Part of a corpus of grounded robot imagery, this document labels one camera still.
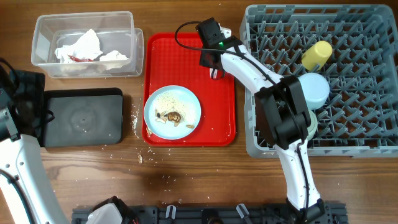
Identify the light blue plate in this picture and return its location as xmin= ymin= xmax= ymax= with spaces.
xmin=144 ymin=85 xmax=201 ymax=140

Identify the small white napkin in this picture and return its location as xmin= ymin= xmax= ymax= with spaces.
xmin=99 ymin=50 xmax=129 ymax=70

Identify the yellow cup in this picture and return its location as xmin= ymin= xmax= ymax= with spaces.
xmin=302 ymin=40 xmax=333 ymax=71

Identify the light blue bowl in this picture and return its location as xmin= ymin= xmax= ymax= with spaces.
xmin=298 ymin=73 xmax=330 ymax=110

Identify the large white napkin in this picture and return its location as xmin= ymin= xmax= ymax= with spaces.
xmin=55 ymin=29 xmax=103 ymax=63

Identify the red snack wrapper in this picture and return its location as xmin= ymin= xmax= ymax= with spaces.
xmin=68 ymin=55 xmax=93 ymax=63

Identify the green bowl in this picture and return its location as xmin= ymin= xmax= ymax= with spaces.
xmin=307 ymin=110 xmax=318 ymax=141

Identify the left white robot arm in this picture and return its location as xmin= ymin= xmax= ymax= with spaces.
xmin=1 ymin=59 xmax=68 ymax=223

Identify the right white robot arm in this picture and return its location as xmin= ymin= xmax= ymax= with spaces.
xmin=196 ymin=18 xmax=324 ymax=223

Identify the clear plastic waste bin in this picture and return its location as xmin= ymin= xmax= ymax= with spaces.
xmin=31 ymin=11 xmax=144 ymax=78

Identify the grey dishwasher rack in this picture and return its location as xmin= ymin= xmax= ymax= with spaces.
xmin=239 ymin=4 xmax=397 ymax=157

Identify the red serving tray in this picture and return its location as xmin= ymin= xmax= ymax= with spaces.
xmin=142 ymin=33 xmax=236 ymax=147

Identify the food crumb on table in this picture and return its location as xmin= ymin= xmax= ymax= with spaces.
xmin=137 ymin=154 xmax=144 ymax=164

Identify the black rectangular tray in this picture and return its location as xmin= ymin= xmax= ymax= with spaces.
xmin=38 ymin=88 xmax=124 ymax=147

